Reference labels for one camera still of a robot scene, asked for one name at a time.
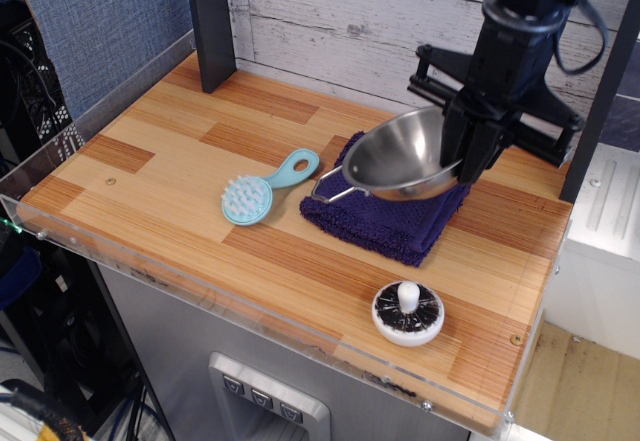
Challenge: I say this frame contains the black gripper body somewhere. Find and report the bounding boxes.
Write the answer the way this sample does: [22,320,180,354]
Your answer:
[409,33,585,166]

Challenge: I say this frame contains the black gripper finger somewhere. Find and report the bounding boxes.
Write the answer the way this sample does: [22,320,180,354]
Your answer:
[458,121,514,184]
[440,95,472,165]

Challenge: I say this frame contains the stainless steel bowl with handles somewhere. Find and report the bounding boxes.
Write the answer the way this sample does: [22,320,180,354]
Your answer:
[311,107,459,204]

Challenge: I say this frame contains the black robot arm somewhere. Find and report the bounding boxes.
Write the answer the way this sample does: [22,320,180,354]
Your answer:
[409,0,608,185]

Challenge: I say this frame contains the folded dark purple towel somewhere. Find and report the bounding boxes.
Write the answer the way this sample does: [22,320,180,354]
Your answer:
[299,131,474,268]

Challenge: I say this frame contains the white round mushroom toy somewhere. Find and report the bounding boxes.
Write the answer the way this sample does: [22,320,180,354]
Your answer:
[371,281,445,347]

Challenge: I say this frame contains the light blue scalp brush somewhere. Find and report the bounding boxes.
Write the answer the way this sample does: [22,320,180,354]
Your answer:
[221,149,320,226]

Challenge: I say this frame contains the grey dispenser button panel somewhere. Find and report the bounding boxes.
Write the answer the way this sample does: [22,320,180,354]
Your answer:
[208,352,331,440]

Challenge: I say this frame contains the silver toy fridge cabinet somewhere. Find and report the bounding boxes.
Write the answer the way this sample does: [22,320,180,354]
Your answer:
[100,267,470,440]

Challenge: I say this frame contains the clear acrylic edge guard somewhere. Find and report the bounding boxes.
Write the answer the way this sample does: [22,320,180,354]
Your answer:
[1,56,571,437]

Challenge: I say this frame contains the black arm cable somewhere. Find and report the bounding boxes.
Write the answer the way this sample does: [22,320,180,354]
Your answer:
[552,0,609,75]

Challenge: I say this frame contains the dark grey right post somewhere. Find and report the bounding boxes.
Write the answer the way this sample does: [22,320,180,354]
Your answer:
[559,0,639,203]

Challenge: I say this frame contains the dark grey post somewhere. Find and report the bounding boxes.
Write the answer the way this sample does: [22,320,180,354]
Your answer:
[559,0,639,203]
[189,0,236,93]

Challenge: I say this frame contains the dark grey left post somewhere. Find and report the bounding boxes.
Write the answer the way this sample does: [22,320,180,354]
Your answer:
[189,0,236,93]

